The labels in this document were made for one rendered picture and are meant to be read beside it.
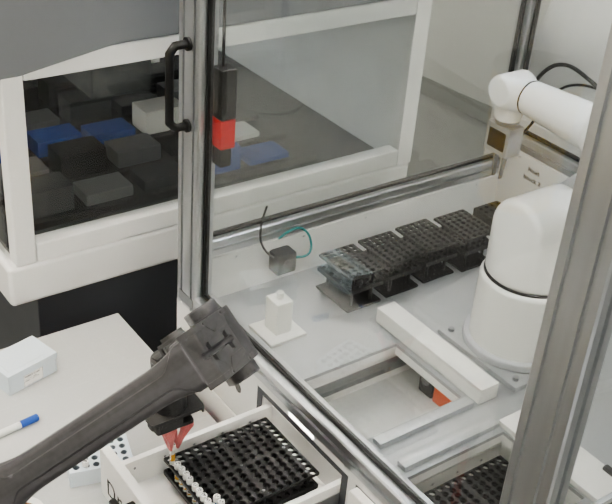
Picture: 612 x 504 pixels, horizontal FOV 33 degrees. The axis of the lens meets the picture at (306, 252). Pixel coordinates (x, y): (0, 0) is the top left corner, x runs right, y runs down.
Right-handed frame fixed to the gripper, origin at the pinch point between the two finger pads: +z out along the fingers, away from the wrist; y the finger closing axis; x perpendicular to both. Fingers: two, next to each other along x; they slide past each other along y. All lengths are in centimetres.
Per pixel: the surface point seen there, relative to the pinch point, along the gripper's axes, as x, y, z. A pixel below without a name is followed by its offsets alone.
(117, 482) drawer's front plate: 0.7, -10.7, 4.2
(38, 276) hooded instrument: 74, 2, 8
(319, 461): -10.1, 24.8, 8.6
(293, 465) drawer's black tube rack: -10.4, 18.8, 6.2
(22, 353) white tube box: 55, -9, 13
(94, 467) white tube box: 16.3, -9.3, 14.4
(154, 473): 4.9, -1.8, 10.3
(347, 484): -20.3, 23.8, 5.2
